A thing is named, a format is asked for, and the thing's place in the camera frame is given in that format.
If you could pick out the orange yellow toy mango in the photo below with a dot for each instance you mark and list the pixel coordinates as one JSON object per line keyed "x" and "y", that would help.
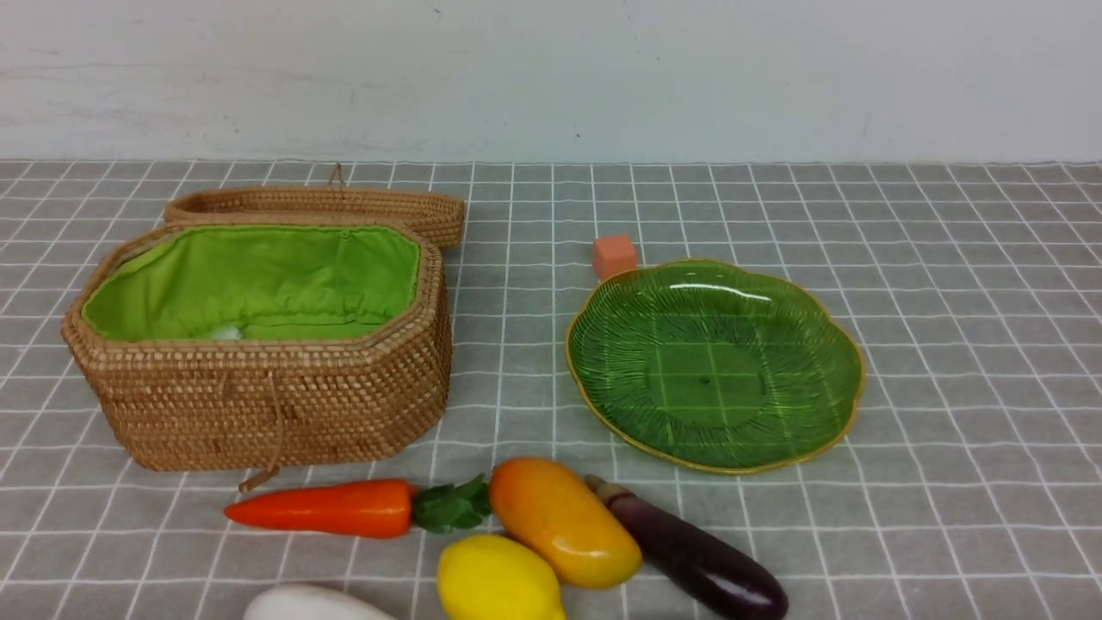
{"x": 548, "y": 508}

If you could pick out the orange toy carrot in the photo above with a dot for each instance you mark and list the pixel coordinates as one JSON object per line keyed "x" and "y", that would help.
{"x": 375, "y": 509}

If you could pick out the yellow toy lemon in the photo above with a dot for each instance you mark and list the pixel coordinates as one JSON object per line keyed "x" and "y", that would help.
{"x": 492, "y": 577}

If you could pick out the purple toy eggplant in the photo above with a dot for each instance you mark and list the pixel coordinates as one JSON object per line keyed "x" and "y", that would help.
{"x": 723, "y": 579}

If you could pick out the white toy radish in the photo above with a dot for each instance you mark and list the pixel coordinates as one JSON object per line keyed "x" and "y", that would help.
{"x": 307, "y": 601}

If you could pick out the small orange cube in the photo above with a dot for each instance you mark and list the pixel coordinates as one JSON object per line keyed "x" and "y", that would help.
{"x": 613, "y": 254}

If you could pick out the woven rattan basket lid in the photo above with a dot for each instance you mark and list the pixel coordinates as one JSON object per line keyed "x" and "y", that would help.
{"x": 438, "y": 218}

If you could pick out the green glass leaf plate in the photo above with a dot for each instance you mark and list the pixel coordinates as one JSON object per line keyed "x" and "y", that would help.
{"x": 712, "y": 367}

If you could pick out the woven rattan basket green lining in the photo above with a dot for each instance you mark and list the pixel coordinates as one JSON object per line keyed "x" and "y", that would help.
{"x": 266, "y": 342}

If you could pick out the grey checked tablecloth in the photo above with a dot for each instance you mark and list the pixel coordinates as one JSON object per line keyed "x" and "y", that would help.
{"x": 967, "y": 489}

